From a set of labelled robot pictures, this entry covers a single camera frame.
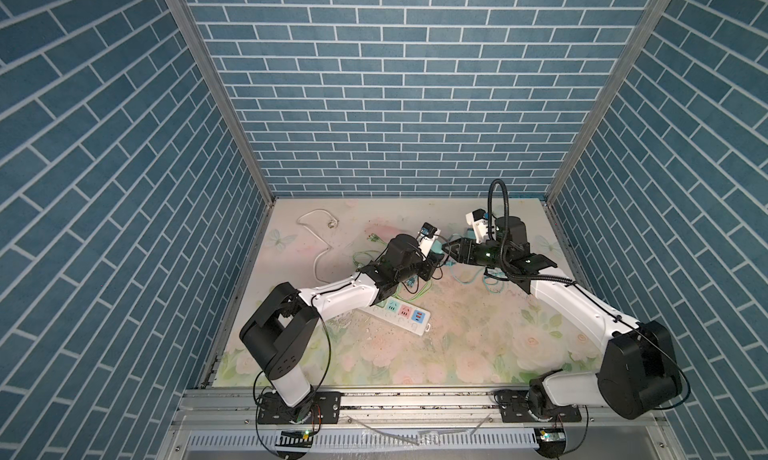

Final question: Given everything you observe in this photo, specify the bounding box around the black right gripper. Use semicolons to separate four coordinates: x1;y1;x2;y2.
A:
441;236;509;271

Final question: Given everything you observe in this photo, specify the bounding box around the light green multi-head cable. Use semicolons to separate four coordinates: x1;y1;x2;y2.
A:
351;234;391;269

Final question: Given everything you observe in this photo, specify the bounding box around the white multicolour power strip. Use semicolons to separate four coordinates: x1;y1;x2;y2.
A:
361;298;431;336

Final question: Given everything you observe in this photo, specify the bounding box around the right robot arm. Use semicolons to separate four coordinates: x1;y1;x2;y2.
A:
441;217;691;421

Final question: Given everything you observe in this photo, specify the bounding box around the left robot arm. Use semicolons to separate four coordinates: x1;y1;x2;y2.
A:
239;228;444;423

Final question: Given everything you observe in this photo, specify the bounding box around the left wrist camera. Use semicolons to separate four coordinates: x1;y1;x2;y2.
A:
417;222;440;257

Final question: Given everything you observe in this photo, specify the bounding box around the white power strip cord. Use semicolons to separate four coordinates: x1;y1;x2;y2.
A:
296;208;341;284

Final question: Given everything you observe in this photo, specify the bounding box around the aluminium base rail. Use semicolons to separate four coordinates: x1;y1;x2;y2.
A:
158;386;684;459

